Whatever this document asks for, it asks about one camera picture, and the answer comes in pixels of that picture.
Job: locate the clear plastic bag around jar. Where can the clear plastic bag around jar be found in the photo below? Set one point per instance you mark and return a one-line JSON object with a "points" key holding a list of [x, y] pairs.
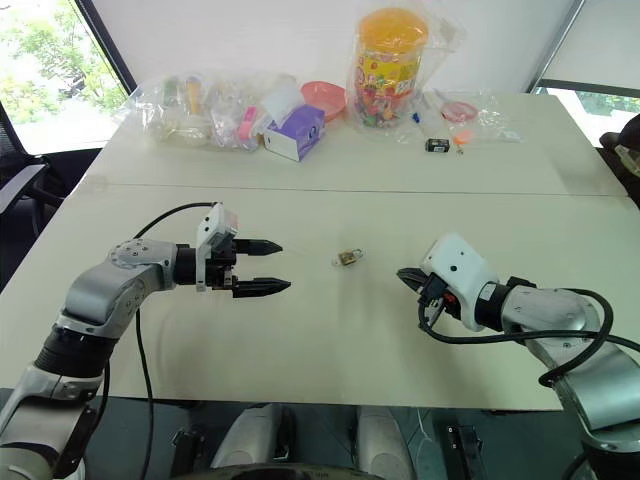
{"points": [[440, 50]]}

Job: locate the black bracket under table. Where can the black bracket under table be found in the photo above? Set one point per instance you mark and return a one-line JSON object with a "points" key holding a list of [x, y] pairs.
{"points": [[187, 450], [464, 450]]}

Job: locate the small pink round dish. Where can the small pink round dish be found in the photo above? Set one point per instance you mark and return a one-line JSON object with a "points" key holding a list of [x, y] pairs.
{"points": [[459, 110]]}

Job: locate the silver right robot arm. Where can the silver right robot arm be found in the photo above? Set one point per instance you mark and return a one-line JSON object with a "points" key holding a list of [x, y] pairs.
{"points": [[560, 315]]}

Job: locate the clear plastic bag of sundries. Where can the clear plastic bag of sundries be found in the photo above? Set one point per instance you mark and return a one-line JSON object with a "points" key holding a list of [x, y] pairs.
{"points": [[200, 115]]}

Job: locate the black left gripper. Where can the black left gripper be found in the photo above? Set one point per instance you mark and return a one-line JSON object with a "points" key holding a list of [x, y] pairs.
{"points": [[222, 262]]}

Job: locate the purple white tissue box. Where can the purple white tissue box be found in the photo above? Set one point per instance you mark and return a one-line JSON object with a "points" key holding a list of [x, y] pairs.
{"points": [[295, 132]]}

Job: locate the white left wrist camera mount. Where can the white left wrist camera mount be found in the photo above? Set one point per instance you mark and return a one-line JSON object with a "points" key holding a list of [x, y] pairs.
{"points": [[212, 225]]}

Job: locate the small brass padlock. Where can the small brass padlock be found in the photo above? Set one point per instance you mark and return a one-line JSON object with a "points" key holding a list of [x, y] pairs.
{"points": [[348, 257]]}

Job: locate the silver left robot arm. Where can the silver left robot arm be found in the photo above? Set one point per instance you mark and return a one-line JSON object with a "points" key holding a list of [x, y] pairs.
{"points": [[95, 295]]}

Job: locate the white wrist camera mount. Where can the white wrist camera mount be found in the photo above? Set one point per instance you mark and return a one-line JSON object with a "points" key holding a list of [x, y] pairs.
{"points": [[460, 270], [212, 225]]}

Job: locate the flat clear plastic bag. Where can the flat clear plastic bag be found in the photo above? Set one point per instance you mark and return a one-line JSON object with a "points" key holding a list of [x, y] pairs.
{"points": [[500, 120]]}

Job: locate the dark rounded robot torso rim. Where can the dark rounded robot torso rim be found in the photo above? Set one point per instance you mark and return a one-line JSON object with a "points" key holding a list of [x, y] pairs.
{"points": [[300, 472]]}

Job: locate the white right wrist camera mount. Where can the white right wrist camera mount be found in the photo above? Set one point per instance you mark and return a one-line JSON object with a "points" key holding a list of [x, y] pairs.
{"points": [[460, 270]]}

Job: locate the orange lid candy jar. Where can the orange lid candy jar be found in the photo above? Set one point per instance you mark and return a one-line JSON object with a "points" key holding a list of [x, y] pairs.
{"points": [[390, 65]]}

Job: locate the pink item in bag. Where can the pink item in bag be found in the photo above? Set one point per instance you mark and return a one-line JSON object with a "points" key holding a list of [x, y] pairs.
{"points": [[247, 124]]}

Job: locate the yellow bottle in bag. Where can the yellow bottle in bag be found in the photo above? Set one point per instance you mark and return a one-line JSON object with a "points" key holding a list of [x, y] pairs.
{"points": [[194, 95]]}

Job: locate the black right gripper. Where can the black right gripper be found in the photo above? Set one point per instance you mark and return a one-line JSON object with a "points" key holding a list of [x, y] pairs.
{"points": [[436, 295]]}

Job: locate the white rounded robot leg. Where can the white rounded robot leg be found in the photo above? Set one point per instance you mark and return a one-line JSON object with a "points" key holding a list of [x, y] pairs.
{"points": [[382, 440], [250, 435]]}

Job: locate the small black box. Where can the small black box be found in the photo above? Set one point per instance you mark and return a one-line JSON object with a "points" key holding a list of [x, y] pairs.
{"points": [[438, 145]]}

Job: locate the pink plastic bowl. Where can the pink plastic bowl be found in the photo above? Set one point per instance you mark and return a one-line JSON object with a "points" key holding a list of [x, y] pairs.
{"points": [[325, 97]]}

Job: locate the black office chair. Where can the black office chair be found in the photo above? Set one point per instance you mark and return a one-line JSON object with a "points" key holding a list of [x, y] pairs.
{"points": [[25, 185]]}

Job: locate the small orange tag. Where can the small orange tag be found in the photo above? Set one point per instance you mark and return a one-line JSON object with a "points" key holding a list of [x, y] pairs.
{"points": [[463, 136]]}

